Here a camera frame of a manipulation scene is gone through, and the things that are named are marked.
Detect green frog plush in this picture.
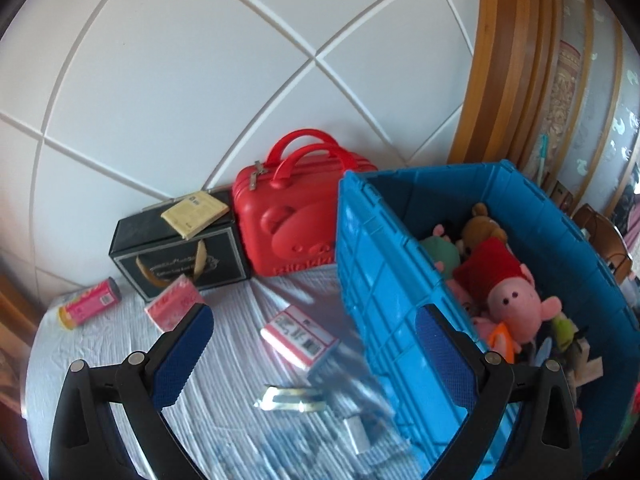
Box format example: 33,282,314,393
551,312,578,353

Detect pink tissue pack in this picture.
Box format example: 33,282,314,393
145,274,204,333

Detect white medicine box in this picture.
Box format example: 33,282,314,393
343,415,371,455

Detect brown bear plush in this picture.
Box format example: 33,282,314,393
457,203,508,257

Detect orange plush toy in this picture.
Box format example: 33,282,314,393
487,322,522,364

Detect teal mop handle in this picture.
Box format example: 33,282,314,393
536,133,549,186

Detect silver foil pouch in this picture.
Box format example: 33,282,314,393
254,386,326,413

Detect yellow packet on box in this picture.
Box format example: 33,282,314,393
160,191,230,240

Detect black gift box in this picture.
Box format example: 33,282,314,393
108,203,252,301

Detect pink yellow tube box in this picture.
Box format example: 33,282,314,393
58,278,122,330

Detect pink pig plush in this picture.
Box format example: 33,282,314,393
452,237,562,352

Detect blue plastic storage crate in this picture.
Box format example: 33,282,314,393
336,161,639,474

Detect green plush toy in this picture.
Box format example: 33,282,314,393
420,224,461,280

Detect rolled patterned carpet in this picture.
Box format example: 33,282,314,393
542,41,582,167

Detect pink white pack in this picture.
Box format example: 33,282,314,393
259,306,340,373

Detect red bear suitcase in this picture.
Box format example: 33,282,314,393
232,128,376,276

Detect white striped bed sheet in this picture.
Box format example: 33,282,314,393
25,266,421,479

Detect wooden chair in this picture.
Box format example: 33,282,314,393
572,204,632,285

